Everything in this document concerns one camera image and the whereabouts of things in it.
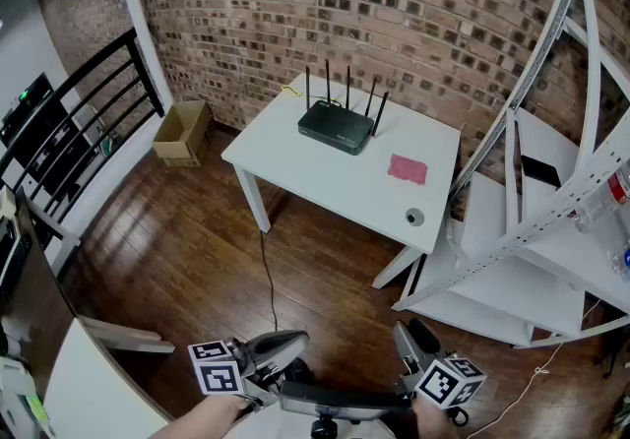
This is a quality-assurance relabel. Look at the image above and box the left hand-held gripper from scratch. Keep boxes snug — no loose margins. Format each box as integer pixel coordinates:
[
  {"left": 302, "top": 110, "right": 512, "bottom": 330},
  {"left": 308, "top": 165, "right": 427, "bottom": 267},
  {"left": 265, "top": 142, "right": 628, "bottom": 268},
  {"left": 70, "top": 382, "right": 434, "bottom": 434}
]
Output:
[{"left": 188, "top": 330, "right": 310, "bottom": 411}]

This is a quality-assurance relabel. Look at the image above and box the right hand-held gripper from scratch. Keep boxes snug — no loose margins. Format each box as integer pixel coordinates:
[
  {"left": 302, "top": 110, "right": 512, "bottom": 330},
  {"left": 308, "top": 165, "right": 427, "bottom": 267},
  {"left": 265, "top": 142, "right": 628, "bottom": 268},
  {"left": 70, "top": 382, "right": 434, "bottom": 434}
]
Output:
[{"left": 392, "top": 318, "right": 487, "bottom": 411}]

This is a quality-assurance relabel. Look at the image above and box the pink cloth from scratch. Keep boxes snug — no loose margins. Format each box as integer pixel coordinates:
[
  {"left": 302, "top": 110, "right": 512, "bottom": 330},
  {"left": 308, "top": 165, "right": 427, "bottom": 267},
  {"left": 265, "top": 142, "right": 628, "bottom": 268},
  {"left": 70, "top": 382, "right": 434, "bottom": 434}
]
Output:
[{"left": 387, "top": 154, "right": 428, "bottom": 186}]

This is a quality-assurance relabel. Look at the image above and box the black router with antennas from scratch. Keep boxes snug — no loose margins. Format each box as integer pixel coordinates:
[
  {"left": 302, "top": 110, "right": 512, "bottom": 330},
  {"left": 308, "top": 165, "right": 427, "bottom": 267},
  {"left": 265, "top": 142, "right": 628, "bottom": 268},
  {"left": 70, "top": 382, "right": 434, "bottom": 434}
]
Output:
[{"left": 297, "top": 58, "right": 390, "bottom": 157}]

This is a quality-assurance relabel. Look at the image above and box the person's left forearm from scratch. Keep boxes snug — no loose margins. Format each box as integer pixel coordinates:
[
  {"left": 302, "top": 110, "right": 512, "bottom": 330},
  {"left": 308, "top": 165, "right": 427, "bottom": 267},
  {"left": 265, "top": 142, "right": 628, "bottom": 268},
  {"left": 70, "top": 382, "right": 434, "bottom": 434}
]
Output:
[{"left": 166, "top": 395, "right": 250, "bottom": 439}]

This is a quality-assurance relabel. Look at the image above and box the person's right forearm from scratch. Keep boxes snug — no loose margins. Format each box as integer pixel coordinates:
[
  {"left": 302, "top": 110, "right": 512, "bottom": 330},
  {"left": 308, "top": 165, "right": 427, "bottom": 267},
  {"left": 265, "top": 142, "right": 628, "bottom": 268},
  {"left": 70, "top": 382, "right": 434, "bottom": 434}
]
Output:
[{"left": 410, "top": 397, "right": 462, "bottom": 439}]

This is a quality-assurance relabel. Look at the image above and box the person's white shirt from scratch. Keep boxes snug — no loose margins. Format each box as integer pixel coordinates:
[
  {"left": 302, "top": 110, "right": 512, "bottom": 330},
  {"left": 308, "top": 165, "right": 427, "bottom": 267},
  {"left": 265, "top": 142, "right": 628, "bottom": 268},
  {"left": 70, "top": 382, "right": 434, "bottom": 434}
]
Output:
[{"left": 223, "top": 405, "right": 395, "bottom": 439}]

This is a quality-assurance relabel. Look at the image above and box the white metal shelf rack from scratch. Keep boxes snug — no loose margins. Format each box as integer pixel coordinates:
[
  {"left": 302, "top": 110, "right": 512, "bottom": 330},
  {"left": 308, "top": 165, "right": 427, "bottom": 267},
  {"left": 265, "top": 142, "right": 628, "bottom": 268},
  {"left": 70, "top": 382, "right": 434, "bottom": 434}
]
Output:
[{"left": 391, "top": 0, "right": 630, "bottom": 349}]

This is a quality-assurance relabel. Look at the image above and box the white desk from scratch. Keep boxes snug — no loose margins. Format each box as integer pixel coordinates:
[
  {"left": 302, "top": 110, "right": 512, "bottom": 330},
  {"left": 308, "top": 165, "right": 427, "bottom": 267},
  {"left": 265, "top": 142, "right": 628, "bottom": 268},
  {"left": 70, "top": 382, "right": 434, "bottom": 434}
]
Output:
[{"left": 41, "top": 316, "right": 176, "bottom": 439}]

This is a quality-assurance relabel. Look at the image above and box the flat black device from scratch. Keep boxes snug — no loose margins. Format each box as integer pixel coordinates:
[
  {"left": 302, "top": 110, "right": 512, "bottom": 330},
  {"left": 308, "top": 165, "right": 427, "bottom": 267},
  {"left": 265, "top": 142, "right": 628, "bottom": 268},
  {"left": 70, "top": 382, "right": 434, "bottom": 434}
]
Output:
[{"left": 520, "top": 155, "right": 562, "bottom": 188}]

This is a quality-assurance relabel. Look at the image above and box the clear bottle with blue label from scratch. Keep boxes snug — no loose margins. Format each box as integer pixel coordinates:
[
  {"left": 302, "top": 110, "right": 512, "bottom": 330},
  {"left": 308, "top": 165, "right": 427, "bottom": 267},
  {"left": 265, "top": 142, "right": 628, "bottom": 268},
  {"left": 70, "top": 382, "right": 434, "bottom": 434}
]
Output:
[{"left": 609, "top": 239, "right": 630, "bottom": 281}]

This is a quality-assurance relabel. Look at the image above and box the open cardboard box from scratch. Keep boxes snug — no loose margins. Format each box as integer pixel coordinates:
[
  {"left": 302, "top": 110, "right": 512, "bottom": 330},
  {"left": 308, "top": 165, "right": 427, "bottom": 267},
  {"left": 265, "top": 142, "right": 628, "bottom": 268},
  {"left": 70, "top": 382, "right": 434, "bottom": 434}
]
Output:
[{"left": 152, "top": 99, "right": 216, "bottom": 168}]

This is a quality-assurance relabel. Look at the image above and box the clear bottle with red label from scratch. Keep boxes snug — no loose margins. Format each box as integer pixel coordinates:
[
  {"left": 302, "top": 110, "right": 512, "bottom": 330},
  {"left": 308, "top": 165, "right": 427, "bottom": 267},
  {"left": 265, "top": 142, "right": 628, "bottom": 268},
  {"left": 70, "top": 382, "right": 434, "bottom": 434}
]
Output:
[{"left": 573, "top": 165, "right": 630, "bottom": 234}]

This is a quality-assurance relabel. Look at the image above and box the black metal railing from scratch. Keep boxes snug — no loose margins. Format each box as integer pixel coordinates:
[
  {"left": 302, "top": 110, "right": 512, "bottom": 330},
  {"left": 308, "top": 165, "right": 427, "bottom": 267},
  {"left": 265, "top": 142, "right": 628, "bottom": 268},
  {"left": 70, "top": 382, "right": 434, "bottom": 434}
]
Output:
[{"left": 0, "top": 27, "right": 166, "bottom": 226}]

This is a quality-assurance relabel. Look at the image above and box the black cabinet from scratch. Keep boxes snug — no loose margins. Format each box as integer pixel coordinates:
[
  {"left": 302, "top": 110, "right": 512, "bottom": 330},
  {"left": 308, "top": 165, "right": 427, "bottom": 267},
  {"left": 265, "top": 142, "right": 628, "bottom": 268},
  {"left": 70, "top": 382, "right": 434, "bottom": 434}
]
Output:
[{"left": 0, "top": 72, "right": 99, "bottom": 197}]

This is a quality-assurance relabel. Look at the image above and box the black power cable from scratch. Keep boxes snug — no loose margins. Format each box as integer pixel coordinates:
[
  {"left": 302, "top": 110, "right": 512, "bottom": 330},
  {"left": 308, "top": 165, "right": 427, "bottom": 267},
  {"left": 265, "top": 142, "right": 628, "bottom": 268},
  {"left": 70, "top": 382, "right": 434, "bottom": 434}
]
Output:
[{"left": 259, "top": 228, "right": 280, "bottom": 333}]

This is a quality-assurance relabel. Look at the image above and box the black chest mount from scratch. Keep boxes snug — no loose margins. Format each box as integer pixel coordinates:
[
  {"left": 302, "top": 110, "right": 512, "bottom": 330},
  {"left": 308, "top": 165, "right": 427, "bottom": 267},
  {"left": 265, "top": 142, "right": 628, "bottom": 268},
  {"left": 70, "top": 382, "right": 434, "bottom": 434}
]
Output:
[{"left": 279, "top": 380, "right": 414, "bottom": 439}]

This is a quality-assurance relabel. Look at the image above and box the thin white cable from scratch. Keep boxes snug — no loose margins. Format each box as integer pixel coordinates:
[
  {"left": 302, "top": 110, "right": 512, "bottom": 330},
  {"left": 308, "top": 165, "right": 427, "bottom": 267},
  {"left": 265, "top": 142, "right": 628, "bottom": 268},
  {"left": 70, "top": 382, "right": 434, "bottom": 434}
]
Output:
[{"left": 465, "top": 298, "right": 604, "bottom": 439}]

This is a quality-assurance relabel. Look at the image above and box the yellow cable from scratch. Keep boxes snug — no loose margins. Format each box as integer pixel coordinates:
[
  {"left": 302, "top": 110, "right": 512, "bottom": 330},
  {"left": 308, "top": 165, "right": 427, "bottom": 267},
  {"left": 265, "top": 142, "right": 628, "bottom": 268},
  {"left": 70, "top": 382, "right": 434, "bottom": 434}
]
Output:
[{"left": 280, "top": 83, "right": 341, "bottom": 107}]

